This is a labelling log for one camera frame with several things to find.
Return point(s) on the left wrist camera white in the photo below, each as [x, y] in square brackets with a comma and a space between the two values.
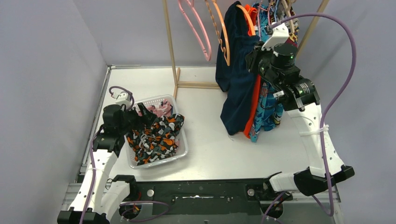
[123, 99]

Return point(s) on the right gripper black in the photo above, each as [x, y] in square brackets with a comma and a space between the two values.
[252, 58]

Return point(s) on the orange wooden hanger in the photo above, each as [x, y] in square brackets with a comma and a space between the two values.
[248, 18]
[221, 34]

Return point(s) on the pink shark print shorts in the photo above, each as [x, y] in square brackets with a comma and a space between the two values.
[160, 107]

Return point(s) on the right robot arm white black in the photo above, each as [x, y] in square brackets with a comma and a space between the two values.
[300, 99]

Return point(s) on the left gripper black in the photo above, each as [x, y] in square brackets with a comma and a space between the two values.
[136, 114]

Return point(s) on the navy blue shorts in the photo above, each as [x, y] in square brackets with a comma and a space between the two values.
[234, 78]

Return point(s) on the comic print shorts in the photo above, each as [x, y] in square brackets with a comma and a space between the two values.
[293, 37]

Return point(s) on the orange camouflage shorts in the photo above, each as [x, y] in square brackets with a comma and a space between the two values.
[158, 141]

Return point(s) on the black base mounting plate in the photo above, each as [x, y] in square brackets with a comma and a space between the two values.
[205, 197]

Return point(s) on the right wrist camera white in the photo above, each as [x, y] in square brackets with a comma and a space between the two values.
[279, 34]

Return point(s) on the white plastic perforated basket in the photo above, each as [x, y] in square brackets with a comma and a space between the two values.
[183, 145]

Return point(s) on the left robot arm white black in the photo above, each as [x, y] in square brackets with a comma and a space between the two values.
[92, 205]

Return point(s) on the light blue fish shorts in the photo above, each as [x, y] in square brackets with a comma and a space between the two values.
[265, 108]

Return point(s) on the dark blue leaf shorts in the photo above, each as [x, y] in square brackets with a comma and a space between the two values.
[277, 115]

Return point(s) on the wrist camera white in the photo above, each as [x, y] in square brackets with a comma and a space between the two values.
[279, 34]
[123, 99]

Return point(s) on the light wooden hanger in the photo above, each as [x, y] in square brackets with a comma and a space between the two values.
[287, 5]

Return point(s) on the bright orange shorts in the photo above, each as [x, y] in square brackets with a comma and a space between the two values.
[256, 89]

